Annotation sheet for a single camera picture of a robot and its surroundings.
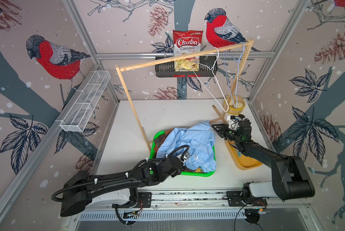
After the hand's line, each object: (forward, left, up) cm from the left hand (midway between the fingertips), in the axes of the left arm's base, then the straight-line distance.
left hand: (181, 157), depth 77 cm
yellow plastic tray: (+1, -38, -10) cm, 40 cm away
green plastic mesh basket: (-8, -2, -3) cm, 9 cm away
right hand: (+19, -19, +3) cm, 27 cm away
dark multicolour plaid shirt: (+10, +13, -1) cm, 17 cm away
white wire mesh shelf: (+16, +53, +19) cm, 58 cm away
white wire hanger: (+63, -30, +4) cm, 70 cm away
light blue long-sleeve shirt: (+10, -11, +2) cm, 15 cm away
